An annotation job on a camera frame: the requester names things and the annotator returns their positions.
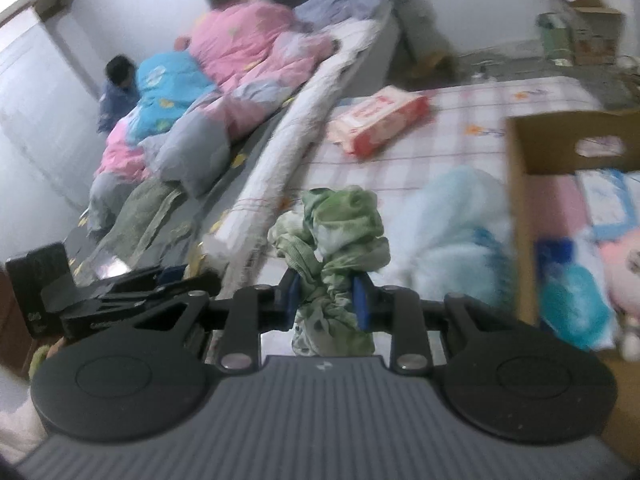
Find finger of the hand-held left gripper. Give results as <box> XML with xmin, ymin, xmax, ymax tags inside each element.
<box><xmin>100</xmin><ymin>265</ymin><xmax>188</xmax><ymax>287</ymax></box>
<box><xmin>150</xmin><ymin>273</ymin><xmax>222</xmax><ymax>297</ymax></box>

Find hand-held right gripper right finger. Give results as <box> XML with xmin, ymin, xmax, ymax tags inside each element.
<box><xmin>350</xmin><ymin>272</ymin><xmax>506</xmax><ymax>376</ymax></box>

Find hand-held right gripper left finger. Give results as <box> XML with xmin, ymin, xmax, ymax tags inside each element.
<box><xmin>129</xmin><ymin>269</ymin><xmax>303</xmax><ymax>373</ymax></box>

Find green floral cloth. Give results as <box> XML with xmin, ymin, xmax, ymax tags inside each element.
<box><xmin>267</xmin><ymin>186</ymin><xmax>391</xmax><ymax>356</ymax></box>

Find large cardboard box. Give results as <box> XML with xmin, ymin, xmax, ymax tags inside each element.
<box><xmin>505</xmin><ymin>109</ymin><xmax>640</xmax><ymax>461</ymax></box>

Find blue plastic packet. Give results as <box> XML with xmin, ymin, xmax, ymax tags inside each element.
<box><xmin>535</xmin><ymin>237</ymin><xmax>576</xmax><ymax>283</ymax></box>

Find pink plush toy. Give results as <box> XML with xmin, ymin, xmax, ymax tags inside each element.
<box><xmin>600</xmin><ymin>232</ymin><xmax>640</xmax><ymax>361</ymax></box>

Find person's left forearm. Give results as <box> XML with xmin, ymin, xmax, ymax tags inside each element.
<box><xmin>0</xmin><ymin>340</ymin><xmax>68</xmax><ymax>466</ymax></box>

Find olive patterned cloth with lace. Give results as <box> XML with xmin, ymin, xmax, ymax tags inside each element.
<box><xmin>92</xmin><ymin>177</ymin><xmax>188</xmax><ymax>261</ymax></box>

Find grey blanket with yellow flowers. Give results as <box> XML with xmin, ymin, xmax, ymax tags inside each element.
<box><xmin>65</xmin><ymin>90</ymin><xmax>301</xmax><ymax>291</ymax></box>

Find white plastic bag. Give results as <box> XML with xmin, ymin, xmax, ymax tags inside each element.
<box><xmin>385</xmin><ymin>167</ymin><xmax>516</xmax><ymax>311</ymax></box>

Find grey pillow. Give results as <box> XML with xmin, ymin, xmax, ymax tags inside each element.
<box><xmin>137</xmin><ymin>102</ymin><xmax>233</xmax><ymax>198</ymax></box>

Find white plaid rolled quilt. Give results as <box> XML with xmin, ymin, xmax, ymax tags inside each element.
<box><xmin>202</xmin><ymin>10</ymin><xmax>396</xmax><ymax>281</ymax></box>

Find red wet wipes pack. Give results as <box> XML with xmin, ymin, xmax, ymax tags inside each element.
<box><xmin>326</xmin><ymin>85</ymin><xmax>431</xmax><ymax>157</ymax></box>

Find blue cartoon quilt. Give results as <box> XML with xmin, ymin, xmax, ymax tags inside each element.
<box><xmin>120</xmin><ymin>51</ymin><xmax>221</xmax><ymax>143</ymax></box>

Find plaid cartoon bed sheet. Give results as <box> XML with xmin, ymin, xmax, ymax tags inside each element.
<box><xmin>240</xmin><ymin>77</ymin><xmax>606</xmax><ymax>356</ymax></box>

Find white wardrobe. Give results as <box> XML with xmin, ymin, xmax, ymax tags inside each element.
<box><xmin>0</xmin><ymin>0</ymin><xmax>101</xmax><ymax>211</ymax></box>

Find pink floral quilt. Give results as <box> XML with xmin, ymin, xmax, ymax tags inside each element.
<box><xmin>97</xmin><ymin>0</ymin><xmax>336</xmax><ymax>181</ymax></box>

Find olive hanging cloth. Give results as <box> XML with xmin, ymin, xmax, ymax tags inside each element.
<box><xmin>392</xmin><ymin>0</ymin><xmax>458</xmax><ymax>78</ymax></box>

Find purple clothes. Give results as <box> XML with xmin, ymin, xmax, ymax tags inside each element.
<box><xmin>292</xmin><ymin>0</ymin><xmax>396</xmax><ymax>28</ymax></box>

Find green bin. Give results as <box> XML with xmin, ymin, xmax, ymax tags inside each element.
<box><xmin>537</xmin><ymin>12</ymin><xmax>573</xmax><ymax>58</ymax></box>

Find small open cardboard box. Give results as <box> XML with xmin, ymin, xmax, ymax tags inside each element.
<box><xmin>542</xmin><ymin>0</ymin><xmax>626</xmax><ymax>66</ymax></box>

